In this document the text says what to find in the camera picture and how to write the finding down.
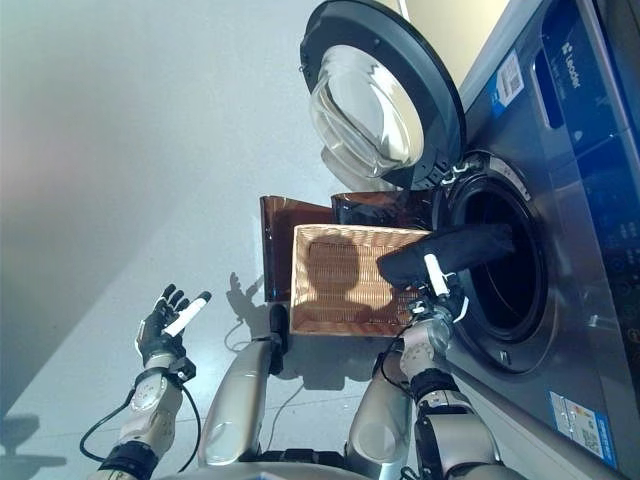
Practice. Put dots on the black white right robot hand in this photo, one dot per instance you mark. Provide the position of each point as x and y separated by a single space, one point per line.
445 300

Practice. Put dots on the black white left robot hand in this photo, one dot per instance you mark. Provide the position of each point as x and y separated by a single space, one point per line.
157 337

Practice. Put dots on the long black cloth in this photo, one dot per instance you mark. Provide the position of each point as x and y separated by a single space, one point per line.
450 247

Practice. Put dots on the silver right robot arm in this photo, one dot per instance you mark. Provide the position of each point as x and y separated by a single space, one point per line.
450 425

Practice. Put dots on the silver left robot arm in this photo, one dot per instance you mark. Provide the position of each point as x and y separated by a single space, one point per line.
150 410

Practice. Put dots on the grey front-load washing machine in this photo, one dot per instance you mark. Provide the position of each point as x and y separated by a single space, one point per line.
590 250

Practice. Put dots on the rectangular wicker laundry basket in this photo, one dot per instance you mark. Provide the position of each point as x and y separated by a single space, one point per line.
345 280

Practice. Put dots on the silver right robot leg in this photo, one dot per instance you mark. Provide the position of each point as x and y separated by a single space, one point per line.
375 425

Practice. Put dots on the glossy brown wooden stool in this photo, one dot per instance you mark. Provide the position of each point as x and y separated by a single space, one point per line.
280 220

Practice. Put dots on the grey robot torso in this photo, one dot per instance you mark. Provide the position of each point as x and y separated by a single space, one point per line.
270 472

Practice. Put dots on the colourful energy label sticker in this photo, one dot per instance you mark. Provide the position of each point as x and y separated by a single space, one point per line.
580 422

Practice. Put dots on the round glass washer door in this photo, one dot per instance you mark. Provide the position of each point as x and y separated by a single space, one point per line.
370 115

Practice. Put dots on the blue white QR sticker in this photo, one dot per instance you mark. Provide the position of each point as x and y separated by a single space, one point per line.
509 80

